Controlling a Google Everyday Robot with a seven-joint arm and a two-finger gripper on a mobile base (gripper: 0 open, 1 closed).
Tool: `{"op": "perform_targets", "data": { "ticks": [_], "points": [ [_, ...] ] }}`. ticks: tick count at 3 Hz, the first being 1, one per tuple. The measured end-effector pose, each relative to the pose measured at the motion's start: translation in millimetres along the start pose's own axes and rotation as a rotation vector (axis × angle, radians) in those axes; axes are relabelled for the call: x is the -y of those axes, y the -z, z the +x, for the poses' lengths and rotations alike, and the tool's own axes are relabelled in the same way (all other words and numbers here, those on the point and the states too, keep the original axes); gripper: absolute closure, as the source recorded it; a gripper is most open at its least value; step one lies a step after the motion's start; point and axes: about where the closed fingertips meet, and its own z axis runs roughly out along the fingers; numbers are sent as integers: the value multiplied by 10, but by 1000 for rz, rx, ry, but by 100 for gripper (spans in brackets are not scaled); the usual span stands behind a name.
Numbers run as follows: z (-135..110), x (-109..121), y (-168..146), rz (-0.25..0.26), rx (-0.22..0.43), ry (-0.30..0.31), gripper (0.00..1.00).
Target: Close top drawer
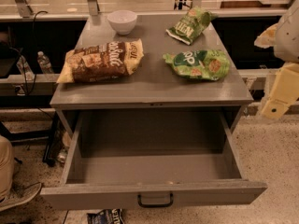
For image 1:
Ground grey top drawer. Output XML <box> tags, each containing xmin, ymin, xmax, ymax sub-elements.
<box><xmin>41</xmin><ymin>109</ymin><xmax>267</xmax><ymax>210</ymax></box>

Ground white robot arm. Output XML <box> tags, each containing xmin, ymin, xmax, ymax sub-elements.
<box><xmin>254</xmin><ymin>0</ymin><xmax>299</xmax><ymax>119</ymax></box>

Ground green chip bag lower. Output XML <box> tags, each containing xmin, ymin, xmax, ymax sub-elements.
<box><xmin>163</xmin><ymin>49</ymin><xmax>231</xmax><ymax>81</ymax></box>

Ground green snack bag upper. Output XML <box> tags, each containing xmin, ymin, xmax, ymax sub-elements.
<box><xmin>166</xmin><ymin>7</ymin><xmax>216</xmax><ymax>46</ymax></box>

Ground grey cabinet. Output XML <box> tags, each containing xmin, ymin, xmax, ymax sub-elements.
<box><xmin>50</xmin><ymin>13</ymin><xmax>252</xmax><ymax>133</ymax></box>

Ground white bowl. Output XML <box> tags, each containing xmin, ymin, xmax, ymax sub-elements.
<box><xmin>107</xmin><ymin>10</ymin><xmax>137</xmax><ymax>35</ymax></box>

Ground brown yellow chip bag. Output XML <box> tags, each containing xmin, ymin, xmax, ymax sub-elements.
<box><xmin>57</xmin><ymin>39</ymin><xmax>144</xmax><ymax>83</ymax></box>

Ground blue bag on floor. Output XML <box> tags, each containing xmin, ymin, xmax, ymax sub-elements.
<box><xmin>87</xmin><ymin>209</ymin><xmax>124</xmax><ymax>224</ymax></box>

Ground clear water bottle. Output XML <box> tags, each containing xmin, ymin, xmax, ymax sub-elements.
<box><xmin>37</xmin><ymin>51</ymin><xmax>53</xmax><ymax>74</ymax></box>

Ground person leg tan trousers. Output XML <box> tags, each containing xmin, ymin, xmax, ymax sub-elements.
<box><xmin>0</xmin><ymin>136</ymin><xmax>14</xmax><ymax>200</ymax></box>

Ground grey shoe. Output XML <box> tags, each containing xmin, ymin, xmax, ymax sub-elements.
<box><xmin>0</xmin><ymin>182</ymin><xmax>42</xmax><ymax>211</ymax></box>

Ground black drawer handle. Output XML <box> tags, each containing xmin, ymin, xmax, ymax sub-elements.
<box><xmin>137</xmin><ymin>193</ymin><xmax>174</xmax><ymax>208</ymax></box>

